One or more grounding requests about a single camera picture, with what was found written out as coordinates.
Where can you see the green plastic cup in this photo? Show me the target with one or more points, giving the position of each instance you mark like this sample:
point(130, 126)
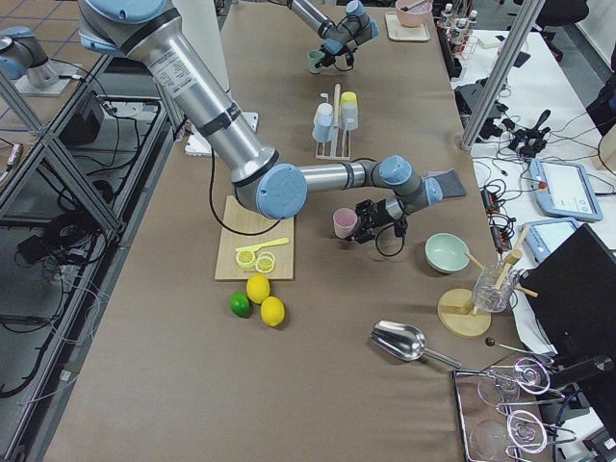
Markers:
point(312, 63)

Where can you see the pink plastic cup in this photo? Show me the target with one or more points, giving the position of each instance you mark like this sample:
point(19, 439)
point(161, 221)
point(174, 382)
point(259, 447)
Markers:
point(344, 222)

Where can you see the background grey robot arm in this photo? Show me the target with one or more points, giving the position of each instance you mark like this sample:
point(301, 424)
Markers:
point(20, 52)

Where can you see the yellow plastic cup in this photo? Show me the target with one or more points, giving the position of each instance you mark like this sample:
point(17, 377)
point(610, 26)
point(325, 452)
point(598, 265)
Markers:
point(348, 97)

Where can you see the white plastic cup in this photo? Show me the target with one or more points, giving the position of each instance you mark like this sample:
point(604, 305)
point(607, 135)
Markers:
point(324, 115)

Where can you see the grey plastic cup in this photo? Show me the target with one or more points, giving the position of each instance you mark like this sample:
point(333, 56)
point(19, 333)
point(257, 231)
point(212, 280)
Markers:
point(349, 117)

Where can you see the blue plastic cup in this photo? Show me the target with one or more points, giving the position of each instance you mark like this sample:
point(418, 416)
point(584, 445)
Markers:
point(322, 131)

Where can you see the beige plastic tray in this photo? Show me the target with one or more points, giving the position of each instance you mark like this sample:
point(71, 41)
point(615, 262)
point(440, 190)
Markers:
point(400, 33)

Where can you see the mint green bowl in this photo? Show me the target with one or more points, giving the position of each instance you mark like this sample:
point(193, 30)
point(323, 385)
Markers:
point(446, 253)

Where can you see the grey folded cloth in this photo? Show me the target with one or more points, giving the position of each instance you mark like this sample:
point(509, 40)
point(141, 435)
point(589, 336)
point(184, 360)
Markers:
point(449, 182)

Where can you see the pink bowl with ice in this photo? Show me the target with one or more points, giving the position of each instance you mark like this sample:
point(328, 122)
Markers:
point(413, 13)

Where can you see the lemon slice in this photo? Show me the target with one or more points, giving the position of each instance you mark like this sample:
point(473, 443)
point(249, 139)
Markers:
point(265, 263)
point(246, 259)

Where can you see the metal scoop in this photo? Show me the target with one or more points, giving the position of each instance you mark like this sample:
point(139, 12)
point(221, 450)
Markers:
point(407, 343)

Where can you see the whole yellow lemon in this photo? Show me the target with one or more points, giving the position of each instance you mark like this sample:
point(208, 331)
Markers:
point(272, 311)
point(257, 288)

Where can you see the wooden mug tree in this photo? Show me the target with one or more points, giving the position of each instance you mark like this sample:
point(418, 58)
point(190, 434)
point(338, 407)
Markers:
point(467, 313)

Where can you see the wooden cutting board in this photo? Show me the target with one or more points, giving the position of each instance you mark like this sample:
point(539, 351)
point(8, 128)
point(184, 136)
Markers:
point(240, 219)

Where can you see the clear glass mug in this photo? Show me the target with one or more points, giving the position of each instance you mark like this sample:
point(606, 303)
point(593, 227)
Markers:
point(487, 296)

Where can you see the green lime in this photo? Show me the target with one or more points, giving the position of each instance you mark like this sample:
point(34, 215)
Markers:
point(240, 305)

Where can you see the blue teach pendant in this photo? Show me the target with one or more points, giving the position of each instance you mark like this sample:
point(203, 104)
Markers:
point(545, 236)
point(563, 189)

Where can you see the black monitor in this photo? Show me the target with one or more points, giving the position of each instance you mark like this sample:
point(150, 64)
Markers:
point(575, 301)

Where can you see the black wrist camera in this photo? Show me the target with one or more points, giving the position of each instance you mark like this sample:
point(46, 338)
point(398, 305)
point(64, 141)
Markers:
point(400, 227)

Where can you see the white wire cup holder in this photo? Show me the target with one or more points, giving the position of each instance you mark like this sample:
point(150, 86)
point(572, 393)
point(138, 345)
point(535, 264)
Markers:
point(339, 148)

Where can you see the aluminium frame post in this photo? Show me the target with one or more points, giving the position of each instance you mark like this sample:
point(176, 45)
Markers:
point(524, 21)

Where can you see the wire glass rack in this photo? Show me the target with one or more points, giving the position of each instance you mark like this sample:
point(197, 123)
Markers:
point(498, 413)

